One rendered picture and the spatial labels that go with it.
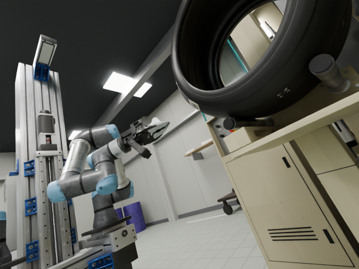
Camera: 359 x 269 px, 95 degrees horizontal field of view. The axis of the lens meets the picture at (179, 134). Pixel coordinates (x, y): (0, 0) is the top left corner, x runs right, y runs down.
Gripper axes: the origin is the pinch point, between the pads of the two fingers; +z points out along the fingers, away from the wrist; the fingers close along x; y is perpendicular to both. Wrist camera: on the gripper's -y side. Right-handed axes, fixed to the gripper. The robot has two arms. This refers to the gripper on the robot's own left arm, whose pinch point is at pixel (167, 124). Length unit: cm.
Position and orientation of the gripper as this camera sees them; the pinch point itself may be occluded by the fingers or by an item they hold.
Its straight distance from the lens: 66.3
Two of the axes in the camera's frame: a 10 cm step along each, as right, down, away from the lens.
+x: 3.4, 5.4, 7.7
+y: -3.5, -6.9, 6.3
